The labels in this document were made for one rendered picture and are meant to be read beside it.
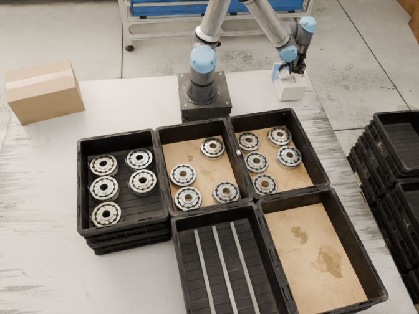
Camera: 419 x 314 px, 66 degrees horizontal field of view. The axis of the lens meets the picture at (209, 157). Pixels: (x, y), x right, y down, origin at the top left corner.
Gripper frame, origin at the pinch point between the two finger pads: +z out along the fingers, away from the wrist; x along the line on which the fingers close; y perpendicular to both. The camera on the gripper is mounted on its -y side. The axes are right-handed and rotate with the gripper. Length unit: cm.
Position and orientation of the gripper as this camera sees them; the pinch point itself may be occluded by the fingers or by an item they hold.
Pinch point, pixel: (288, 78)
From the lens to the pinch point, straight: 183.6
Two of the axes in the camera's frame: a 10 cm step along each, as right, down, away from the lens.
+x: 9.9, -0.9, 1.1
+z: -0.4, 5.7, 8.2
